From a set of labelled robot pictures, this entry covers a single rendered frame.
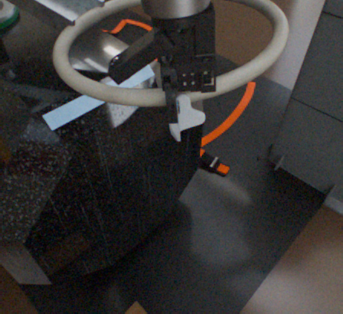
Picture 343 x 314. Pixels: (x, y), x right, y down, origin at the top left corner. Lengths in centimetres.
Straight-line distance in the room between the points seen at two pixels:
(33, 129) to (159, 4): 47
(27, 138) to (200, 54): 47
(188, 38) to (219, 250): 109
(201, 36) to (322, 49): 91
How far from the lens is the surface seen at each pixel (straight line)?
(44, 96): 83
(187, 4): 43
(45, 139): 80
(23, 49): 102
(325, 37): 133
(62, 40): 77
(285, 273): 148
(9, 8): 118
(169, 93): 48
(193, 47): 49
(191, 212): 151
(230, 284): 139
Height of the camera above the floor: 131
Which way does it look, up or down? 48 degrees down
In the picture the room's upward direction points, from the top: straight up
